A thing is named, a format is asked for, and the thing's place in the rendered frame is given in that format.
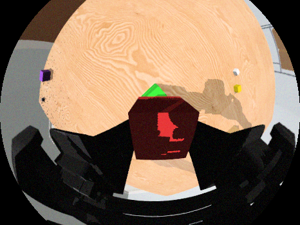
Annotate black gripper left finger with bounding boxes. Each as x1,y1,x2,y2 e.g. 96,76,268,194
49,120,135,195

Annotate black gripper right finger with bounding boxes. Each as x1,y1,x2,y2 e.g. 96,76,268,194
189,121,266,190

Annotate yellow cube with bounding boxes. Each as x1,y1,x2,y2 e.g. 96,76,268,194
233,84,241,93

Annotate white cube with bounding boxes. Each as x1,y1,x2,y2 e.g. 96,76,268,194
233,69,239,76

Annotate purple cube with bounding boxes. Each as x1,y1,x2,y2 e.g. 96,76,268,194
39,69,51,82

